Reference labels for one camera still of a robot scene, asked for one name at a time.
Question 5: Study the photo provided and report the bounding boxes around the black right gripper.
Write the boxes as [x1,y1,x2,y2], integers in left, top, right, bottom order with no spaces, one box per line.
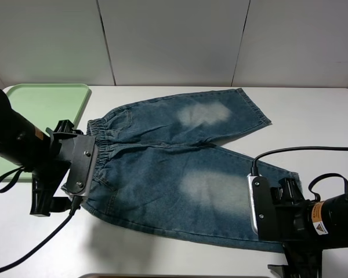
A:
[267,178,330,277]

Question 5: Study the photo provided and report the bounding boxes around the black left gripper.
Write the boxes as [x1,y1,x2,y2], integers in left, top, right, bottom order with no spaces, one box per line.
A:
[30,120,82,217]

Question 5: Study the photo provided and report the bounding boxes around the blue children's denim shorts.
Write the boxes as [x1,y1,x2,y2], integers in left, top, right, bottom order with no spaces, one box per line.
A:
[60,88,299,253]

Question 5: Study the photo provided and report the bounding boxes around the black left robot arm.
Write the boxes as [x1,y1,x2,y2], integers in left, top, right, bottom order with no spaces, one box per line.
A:
[0,90,81,217]

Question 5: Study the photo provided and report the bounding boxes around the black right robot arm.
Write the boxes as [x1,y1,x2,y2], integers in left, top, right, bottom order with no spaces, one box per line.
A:
[268,178,348,277]

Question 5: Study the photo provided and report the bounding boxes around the green plastic tray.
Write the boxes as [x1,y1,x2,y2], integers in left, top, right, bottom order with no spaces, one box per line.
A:
[0,83,92,183]

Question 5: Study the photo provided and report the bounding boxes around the black left camera cable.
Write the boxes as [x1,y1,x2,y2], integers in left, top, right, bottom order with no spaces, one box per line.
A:
[0,195,81,272]

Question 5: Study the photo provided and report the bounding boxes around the black camera cable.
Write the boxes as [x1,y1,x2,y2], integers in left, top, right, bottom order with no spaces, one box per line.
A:
[0,195,81,272]
[250,146,348,176]

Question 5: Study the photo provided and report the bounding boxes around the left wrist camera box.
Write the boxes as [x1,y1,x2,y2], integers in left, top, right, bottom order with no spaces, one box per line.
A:
[64,135,98,199]

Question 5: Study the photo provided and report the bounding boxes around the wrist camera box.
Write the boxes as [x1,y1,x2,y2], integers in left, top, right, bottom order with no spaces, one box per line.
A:
[247,174,284,243]
[64,135,98,199]

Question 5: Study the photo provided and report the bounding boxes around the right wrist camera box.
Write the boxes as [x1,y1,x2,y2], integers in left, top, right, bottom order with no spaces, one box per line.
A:
[247,174,284,243]

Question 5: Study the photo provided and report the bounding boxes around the black right camera cable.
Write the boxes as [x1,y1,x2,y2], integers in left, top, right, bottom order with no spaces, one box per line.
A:
[250,146,348,176]

